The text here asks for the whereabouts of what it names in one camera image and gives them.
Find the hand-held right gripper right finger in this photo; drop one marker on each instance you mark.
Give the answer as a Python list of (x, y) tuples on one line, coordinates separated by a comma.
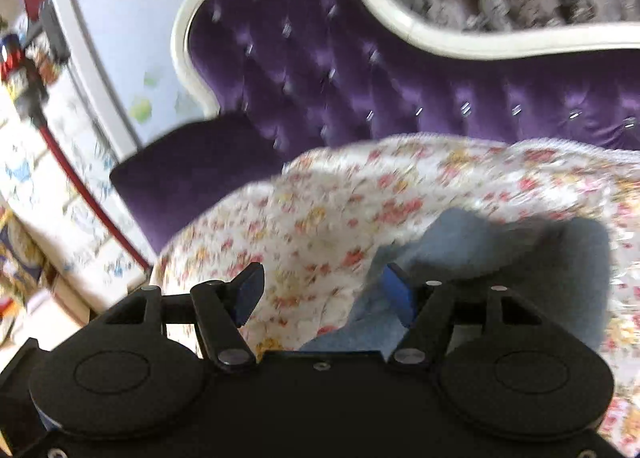
[(400, 295)]

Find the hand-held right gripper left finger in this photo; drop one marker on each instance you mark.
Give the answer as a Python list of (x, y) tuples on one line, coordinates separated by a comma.
[(248, 293)]

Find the grey argyle sweater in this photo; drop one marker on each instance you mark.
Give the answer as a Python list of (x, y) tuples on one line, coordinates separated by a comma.
[(500, 258)]

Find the floral quilted blanket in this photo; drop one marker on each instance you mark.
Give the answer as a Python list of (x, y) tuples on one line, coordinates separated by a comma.
[(325, 218)]

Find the red stick vacuum cleaner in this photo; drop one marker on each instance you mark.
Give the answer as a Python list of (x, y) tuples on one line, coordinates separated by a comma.
[(65, 162)]

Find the purple tufted velvet sofa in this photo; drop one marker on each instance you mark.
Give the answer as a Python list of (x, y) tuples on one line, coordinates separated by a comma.
[(300, 62)]

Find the green cupcake wall sticker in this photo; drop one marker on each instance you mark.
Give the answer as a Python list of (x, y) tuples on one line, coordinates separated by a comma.
[(150, 79), (140, 110)]

